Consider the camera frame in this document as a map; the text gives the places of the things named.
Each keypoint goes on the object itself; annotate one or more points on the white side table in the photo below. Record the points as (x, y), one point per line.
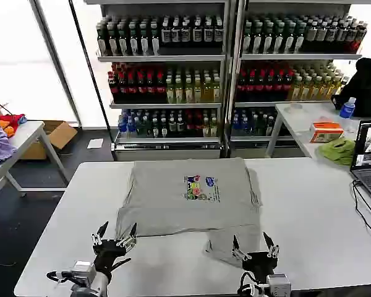
(300, 130)

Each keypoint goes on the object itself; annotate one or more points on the orange cardboard box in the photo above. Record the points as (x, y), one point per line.
(326, 132)

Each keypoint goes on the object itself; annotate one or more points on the brown cardboard box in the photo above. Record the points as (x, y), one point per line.
(54, 136)

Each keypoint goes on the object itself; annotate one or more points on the red cloth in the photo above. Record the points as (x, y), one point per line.
(14, 118)

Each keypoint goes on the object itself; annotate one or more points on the white paper sheet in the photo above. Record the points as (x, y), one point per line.
(95, 143)

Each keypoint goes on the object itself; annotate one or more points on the grey printed t-shirt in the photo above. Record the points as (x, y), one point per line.
(188, 204)

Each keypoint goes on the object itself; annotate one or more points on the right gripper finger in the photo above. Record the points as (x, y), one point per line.
(271, 247)
(237, 248)

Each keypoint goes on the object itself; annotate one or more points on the shelf rack of bottles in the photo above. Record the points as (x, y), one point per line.
(164, 77)
(293, 71)

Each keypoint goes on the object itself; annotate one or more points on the purple cloth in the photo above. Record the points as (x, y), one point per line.
(0, 143)

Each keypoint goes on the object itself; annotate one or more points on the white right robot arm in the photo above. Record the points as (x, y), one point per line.
(276, 284)

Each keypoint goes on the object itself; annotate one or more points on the orange cloth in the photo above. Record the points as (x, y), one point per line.
(7, 128)

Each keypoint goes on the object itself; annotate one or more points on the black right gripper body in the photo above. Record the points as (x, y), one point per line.
(261, 263)

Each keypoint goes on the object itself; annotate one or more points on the black slanted pole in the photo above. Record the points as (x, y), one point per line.
(92, 80)

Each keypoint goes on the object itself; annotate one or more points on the grey folding table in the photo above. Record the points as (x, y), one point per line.
(21, 145)

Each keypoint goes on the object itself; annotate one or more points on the open laptop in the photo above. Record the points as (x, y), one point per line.
(369, 154)

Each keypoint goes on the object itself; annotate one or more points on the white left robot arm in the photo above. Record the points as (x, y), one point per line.
(89, 280)

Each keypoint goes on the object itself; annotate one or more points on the green cloth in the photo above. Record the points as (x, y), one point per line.
(338, 151)

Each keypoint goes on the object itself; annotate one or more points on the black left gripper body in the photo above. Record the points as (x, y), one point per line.
(108, 249)

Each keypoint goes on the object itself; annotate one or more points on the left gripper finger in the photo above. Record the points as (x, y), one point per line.
(130, 239)
(99, 235)

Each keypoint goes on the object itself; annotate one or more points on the blue plastic bottle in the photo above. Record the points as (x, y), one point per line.
(347, 109)

